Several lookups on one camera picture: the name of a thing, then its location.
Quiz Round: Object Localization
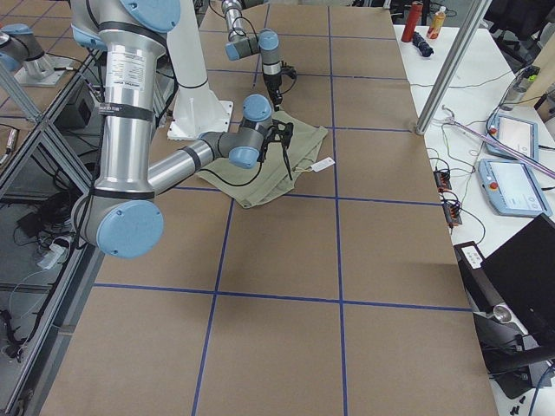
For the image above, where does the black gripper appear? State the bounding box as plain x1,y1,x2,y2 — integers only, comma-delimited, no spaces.
264,120,294,180
263,71,283,112

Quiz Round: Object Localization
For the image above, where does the green long-sleeve shirt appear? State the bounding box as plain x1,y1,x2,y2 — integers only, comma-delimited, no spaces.
196,111,328,209

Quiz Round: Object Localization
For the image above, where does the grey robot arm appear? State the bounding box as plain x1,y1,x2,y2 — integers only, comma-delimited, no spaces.
221,0,285,110
70,1,293,258

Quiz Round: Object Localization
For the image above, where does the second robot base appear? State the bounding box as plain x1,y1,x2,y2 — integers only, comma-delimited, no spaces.
1,23,74,87

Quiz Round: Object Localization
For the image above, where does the white paper hang tag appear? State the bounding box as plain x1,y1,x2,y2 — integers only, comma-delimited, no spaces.
310,157,335,172

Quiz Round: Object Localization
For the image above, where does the folded dark blue umbrella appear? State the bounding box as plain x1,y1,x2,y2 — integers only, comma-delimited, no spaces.
412,31,434,58

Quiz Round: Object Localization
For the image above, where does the red cylindrical bottle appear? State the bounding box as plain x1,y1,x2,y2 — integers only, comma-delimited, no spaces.
401,1,424,42

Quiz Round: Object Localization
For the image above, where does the orange drink bottle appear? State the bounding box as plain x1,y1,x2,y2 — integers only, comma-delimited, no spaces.
427,6,447,39

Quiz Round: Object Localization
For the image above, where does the metal reaching stick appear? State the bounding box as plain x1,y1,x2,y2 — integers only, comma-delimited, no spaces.
441,105,555,179

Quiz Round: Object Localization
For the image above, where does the near teach pendant tablet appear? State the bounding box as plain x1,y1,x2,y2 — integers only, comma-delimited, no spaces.
478,159,552,218

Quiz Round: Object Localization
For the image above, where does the teach pendant tablet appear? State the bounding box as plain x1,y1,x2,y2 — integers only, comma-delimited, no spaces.
478,159,552,218
486,114,539,161

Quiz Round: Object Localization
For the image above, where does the far teach pendant tablet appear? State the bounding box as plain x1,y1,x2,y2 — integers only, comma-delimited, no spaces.
486,114,539,161

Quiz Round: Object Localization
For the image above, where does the black monitor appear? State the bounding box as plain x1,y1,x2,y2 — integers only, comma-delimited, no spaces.
454,214,554,345

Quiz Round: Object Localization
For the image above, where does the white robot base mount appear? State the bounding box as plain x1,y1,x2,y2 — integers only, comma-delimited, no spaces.
167,0,233,140

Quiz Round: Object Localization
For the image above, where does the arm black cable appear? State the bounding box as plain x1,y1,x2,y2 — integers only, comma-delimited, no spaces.
197,125,278,188

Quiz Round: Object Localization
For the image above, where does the aluminium camera post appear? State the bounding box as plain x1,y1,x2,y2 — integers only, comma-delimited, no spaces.
415,0,492,135

